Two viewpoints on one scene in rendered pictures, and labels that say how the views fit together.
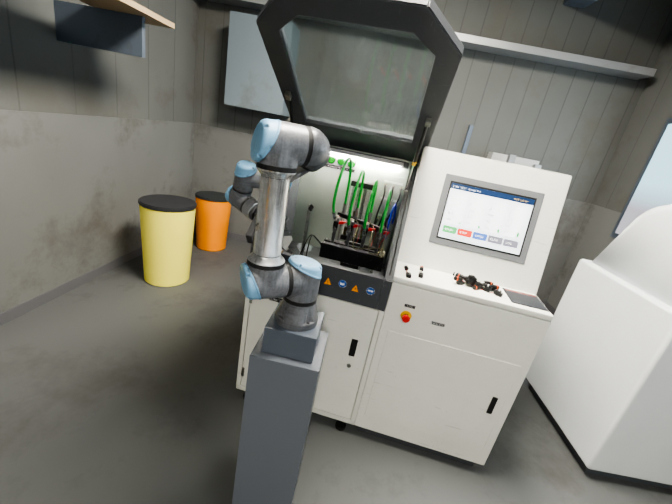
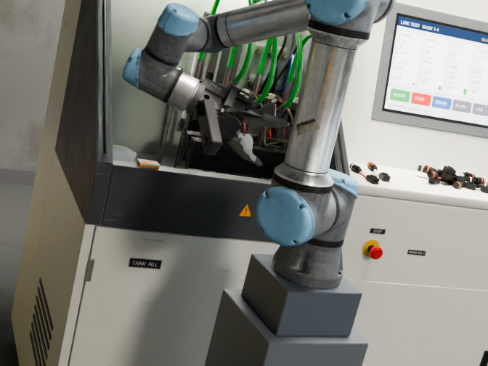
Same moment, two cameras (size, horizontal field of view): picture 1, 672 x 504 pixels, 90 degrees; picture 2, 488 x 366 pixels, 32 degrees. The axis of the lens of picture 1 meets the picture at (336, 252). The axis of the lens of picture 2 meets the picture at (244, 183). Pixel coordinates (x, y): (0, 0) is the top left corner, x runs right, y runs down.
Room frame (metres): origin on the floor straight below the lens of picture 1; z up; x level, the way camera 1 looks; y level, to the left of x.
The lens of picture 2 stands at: (-0.33, 1.12, 1.56)
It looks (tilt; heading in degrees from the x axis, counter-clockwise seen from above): 16 degrees down; 329
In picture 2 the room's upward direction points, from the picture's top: 14 degrees clockwise
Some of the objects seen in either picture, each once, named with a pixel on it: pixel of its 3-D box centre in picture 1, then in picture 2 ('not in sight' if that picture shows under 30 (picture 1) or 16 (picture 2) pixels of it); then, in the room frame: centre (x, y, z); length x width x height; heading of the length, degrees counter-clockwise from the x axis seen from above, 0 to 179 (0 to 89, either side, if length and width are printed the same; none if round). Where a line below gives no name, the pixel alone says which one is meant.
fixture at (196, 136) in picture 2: (351, 259); (240, 167); (1.72, -0.09, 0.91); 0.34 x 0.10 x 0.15; 82
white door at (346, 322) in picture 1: (303, 350); (189, 353); (1.49, 0.07, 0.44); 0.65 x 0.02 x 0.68; 82
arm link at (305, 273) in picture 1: (301, 277); (324, 200); (1.04, 0.10, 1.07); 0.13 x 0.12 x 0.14; 122
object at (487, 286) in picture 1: (477, 282); (456, 176); (1.49, -0.68, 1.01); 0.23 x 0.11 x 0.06; 82
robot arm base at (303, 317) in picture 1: (298, 307); (311, 251); (1.04, 0.09, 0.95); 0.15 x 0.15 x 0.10
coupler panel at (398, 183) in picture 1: (388, 203); (271, 53); (1.97, -0.24, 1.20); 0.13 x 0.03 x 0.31; 82
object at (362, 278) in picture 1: (318, 276); (223, 205); (1.50, 0.06, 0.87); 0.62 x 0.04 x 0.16; 82
